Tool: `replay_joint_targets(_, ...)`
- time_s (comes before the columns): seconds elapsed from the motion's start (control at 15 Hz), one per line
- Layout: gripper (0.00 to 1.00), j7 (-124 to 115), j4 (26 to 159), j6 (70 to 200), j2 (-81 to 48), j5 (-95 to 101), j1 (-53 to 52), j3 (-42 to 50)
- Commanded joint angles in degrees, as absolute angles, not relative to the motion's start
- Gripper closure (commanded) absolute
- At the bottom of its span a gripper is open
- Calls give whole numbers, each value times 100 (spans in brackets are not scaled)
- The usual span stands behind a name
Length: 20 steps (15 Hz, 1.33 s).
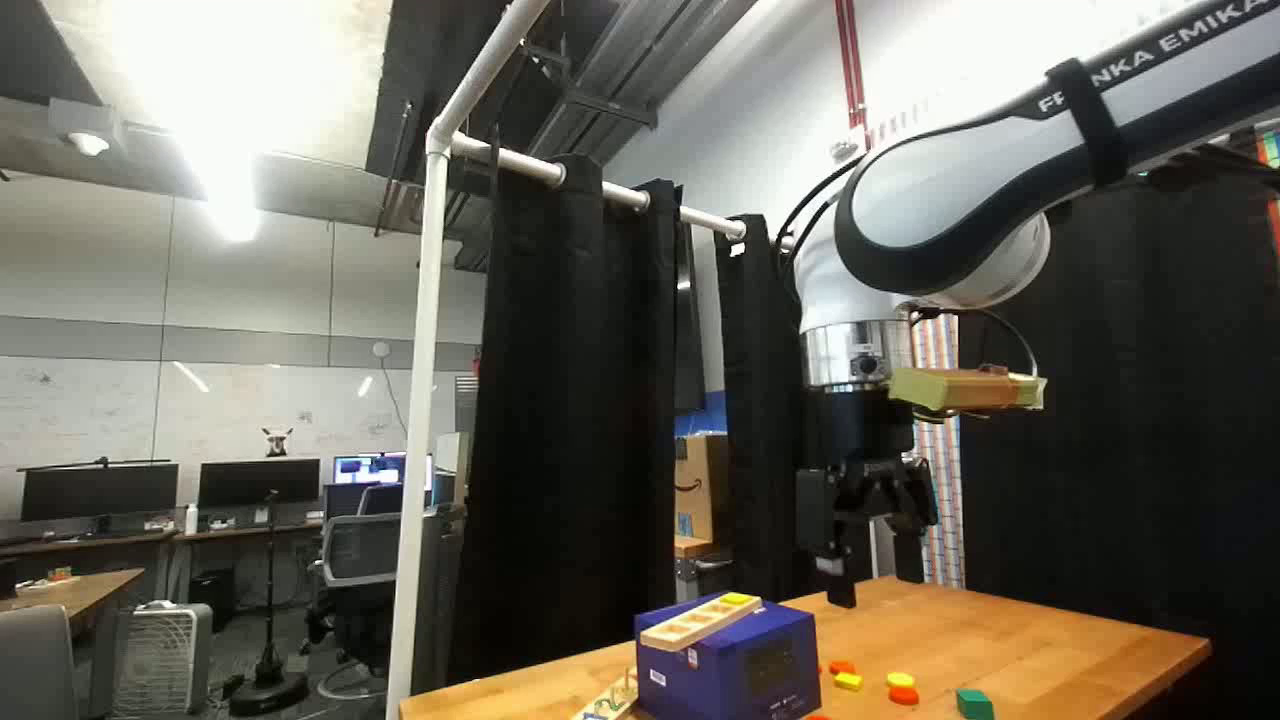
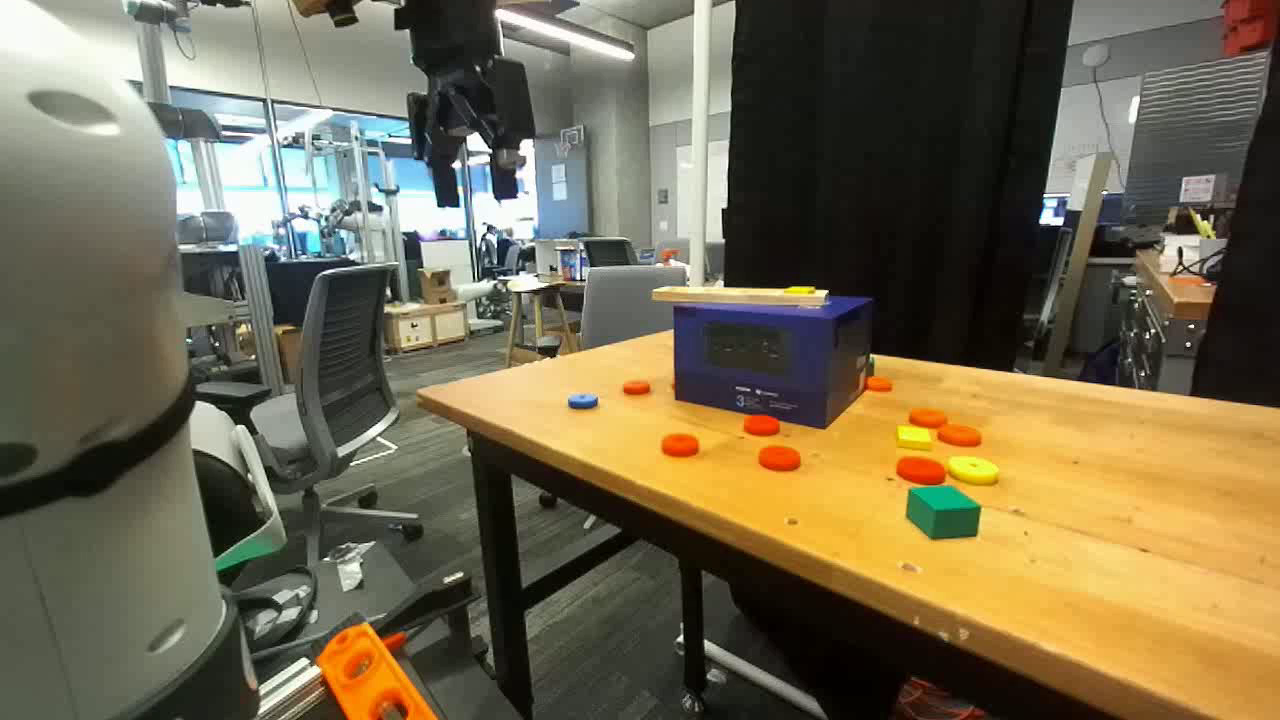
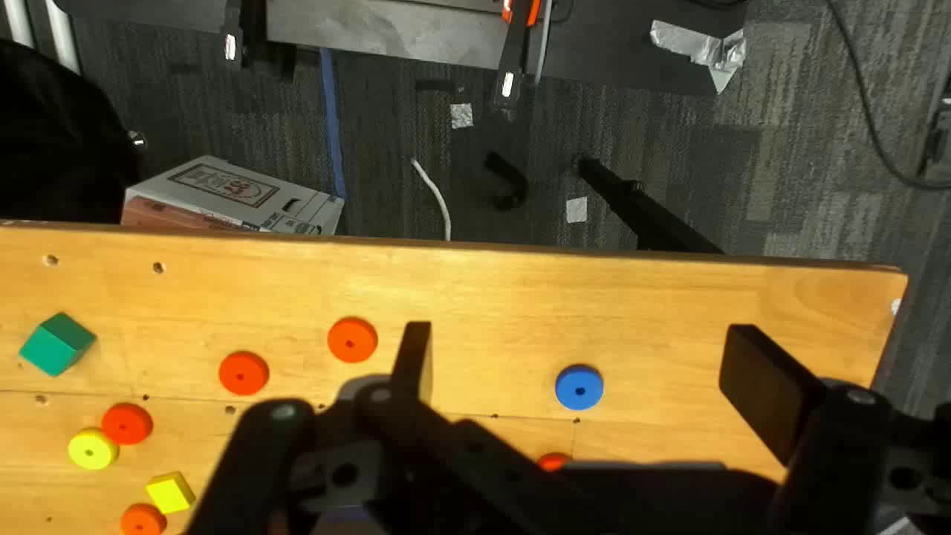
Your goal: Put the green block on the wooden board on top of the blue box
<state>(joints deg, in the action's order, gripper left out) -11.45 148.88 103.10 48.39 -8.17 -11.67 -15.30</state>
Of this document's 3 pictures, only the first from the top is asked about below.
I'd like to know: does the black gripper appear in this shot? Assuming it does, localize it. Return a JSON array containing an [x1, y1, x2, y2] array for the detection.
[[792, 380, 939, 613]]

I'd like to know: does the cardboard box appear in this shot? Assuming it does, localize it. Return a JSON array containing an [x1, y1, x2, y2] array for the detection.
[[671, 435, 737, 553]]

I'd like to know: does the wooden board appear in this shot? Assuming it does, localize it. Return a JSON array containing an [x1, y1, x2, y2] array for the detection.
[[637, 588, 766, 655]]

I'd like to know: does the blue box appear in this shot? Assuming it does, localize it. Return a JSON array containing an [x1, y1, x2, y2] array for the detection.
[[632, 597, 825, 720]]

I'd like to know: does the light patterned board piece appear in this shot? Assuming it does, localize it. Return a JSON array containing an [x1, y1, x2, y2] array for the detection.
[[571, 668, 639, 720]]

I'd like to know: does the white box fan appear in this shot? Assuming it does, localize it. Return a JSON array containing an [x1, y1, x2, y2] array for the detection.
[[89, 597, 217, 720]]

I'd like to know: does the black curtain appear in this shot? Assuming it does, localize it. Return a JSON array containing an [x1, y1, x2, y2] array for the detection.
[[442, 153, 689, 687], [954, 162, 1280, 720], [716, 213, 835, 603]]

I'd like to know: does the blue bin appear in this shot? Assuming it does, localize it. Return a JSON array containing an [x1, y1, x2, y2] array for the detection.
[[671, 390, 733, 444]]

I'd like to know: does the lit computer monitor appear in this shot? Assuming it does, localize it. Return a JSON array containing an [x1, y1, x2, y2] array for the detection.
[[327, 451, 408, 491]]

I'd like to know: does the mesh office chair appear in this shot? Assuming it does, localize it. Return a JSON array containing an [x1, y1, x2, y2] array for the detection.
[[308, 481, 402, 670]]

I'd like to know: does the dark computer monitor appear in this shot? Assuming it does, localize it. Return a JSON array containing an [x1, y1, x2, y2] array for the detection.
[[195, 456, 323, 512], [14, 460, 179, 528]]

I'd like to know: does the black floor stand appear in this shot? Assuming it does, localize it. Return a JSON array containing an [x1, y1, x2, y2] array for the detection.
[[218, 489, 310, 716]]

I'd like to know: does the bright ceiling light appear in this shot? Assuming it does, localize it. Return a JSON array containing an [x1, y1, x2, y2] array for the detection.
[[116, 0, 272, 252]]

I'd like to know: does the long office desk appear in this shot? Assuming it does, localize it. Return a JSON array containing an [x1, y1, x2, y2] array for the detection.
[[0, 521, 332, 562]]

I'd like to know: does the wooden office table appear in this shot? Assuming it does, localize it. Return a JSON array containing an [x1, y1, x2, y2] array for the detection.
[[0, 562, 147, 636]]

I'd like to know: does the grey chair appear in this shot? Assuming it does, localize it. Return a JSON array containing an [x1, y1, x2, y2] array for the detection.
[[0, 603, 78, 720]]

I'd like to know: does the small ceiling lamp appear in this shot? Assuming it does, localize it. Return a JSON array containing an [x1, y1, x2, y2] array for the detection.
[[56, 122, 116, 159]]

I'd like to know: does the colourful striped wall panel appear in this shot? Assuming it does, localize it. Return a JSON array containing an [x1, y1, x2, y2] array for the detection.
[[906, 308, 966, 593]]

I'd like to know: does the white wall alarm box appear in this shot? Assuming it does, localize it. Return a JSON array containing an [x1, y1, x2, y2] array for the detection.
[[826, 128, 873, 171]]

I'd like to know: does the white pipe curtain frame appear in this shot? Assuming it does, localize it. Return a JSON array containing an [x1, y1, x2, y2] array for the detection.
[[380, 0, 751, 720]]

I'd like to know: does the black arm strap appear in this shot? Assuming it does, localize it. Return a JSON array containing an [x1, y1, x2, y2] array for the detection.
[[1045, 51, 1134, 193]]

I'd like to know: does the red wall pipe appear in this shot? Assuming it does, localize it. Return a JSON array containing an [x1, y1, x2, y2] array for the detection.
[[830, 0, 873, 144]]

